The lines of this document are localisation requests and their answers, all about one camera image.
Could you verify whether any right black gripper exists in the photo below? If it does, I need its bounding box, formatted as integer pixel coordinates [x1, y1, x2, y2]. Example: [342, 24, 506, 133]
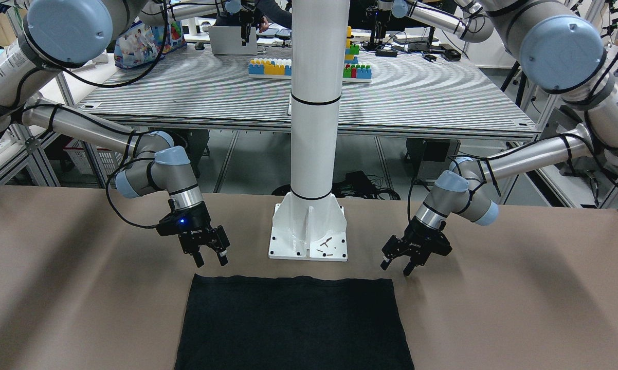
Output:
[156, 203, 230, 268]

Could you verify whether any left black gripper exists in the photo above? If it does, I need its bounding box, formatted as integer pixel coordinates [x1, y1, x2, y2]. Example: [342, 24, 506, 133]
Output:
[381, 217, 452, 276]

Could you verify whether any black t-shirt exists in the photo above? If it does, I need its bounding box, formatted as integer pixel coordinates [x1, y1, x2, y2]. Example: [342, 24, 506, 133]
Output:
[174, 275, 414, 369]

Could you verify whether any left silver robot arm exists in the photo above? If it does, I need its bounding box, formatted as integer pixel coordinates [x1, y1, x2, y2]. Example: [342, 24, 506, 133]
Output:
[381, 1, 618, 276]

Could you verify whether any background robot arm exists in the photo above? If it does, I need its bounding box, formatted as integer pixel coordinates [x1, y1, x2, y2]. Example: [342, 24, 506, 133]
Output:
[376, 1, 495, 44]

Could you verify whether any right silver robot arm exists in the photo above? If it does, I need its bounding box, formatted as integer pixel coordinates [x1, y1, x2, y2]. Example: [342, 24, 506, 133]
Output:
[0, 1, 230, 267]

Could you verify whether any white plastic crate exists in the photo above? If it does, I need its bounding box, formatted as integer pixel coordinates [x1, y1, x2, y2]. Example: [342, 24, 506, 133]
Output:
[64, 139, 135, 177]

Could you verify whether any colourful toy block set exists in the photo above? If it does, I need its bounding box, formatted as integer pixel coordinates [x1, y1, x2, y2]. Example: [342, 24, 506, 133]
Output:
[248, 26, 372, 83]

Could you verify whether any silver laptop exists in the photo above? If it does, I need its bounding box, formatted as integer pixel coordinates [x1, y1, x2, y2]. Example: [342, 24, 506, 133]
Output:
[207, 26, 258, 56]

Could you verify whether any colourful gift bag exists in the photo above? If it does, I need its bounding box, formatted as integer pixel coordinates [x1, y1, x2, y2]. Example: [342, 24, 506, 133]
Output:
[114, 21, 187, 69]

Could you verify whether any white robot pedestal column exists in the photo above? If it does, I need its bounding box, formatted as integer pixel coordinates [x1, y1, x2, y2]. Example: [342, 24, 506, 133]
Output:
[268, 1, 350, 262]

